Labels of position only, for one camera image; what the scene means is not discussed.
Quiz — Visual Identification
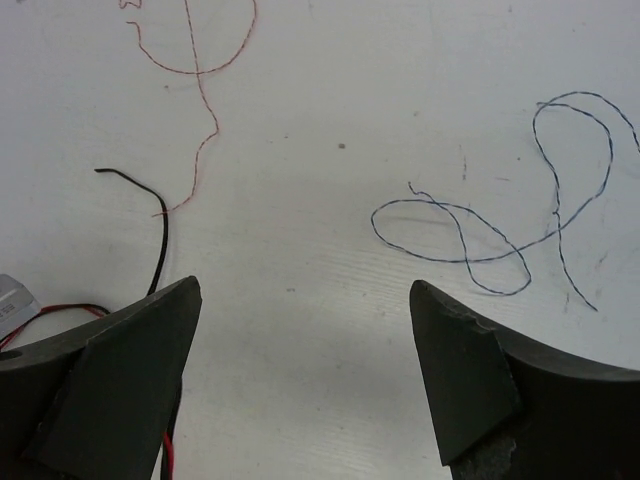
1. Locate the red black paired wire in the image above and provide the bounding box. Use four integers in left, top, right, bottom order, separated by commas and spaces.
0, 302, 179, 480

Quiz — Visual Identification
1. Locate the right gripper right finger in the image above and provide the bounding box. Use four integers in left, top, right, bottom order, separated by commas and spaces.
409, 280, 639, 479

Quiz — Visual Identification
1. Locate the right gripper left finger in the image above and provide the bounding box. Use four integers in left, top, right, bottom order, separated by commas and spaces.
1, 276, 202, 480

